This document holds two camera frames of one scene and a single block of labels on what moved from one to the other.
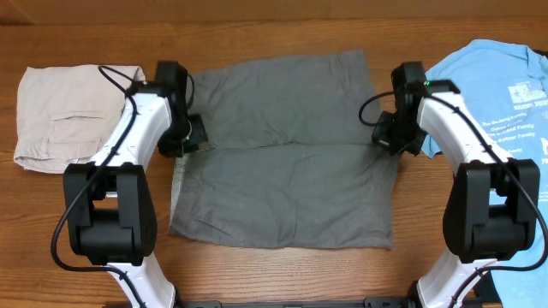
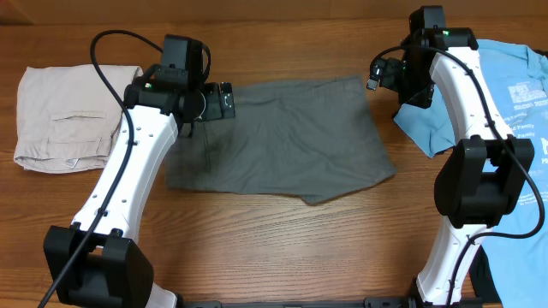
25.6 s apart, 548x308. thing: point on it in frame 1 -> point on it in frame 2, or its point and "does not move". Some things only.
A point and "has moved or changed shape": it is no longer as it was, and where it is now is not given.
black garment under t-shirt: x=485 y=289 does not move
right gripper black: x=380 y=139 -> x=420 y=97
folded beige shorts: x=65 y=113 does not move
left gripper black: x=199 y=134 -> x=214 y=109
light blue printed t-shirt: x=505 y=86 does not move
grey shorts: x=292 y=159 has moved or changed shape
